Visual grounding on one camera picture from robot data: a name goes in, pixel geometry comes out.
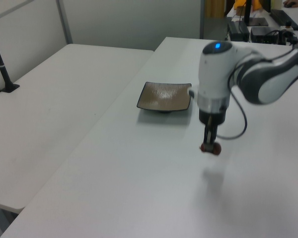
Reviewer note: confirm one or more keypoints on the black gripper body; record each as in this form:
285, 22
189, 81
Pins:
212, 116

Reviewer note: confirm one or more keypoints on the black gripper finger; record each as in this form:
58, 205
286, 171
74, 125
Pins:
213, 135
206, 138

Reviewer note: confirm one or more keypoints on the small brown round food item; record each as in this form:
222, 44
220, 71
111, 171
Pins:
216, 148

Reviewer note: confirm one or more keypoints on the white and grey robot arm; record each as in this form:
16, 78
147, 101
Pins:
253, 74

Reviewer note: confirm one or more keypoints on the square brown ceramic plate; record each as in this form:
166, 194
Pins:
164, 96

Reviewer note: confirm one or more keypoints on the black flat box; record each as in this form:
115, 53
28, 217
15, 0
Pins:
237, 31

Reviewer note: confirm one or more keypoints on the black electronics box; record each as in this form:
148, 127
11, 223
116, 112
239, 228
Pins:
267, 34

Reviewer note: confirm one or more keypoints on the black monitor stand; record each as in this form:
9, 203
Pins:
250, 15

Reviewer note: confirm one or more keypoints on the yellow object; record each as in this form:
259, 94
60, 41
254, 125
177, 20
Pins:
241, 3

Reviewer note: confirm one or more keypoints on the black keyboard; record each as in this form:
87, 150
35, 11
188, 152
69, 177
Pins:
284, 18

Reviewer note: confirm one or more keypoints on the grey partition post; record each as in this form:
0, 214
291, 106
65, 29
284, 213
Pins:
64, 21
201, 18

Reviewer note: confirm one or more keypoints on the black camera stand pole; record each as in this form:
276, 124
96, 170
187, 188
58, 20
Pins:
1, 67

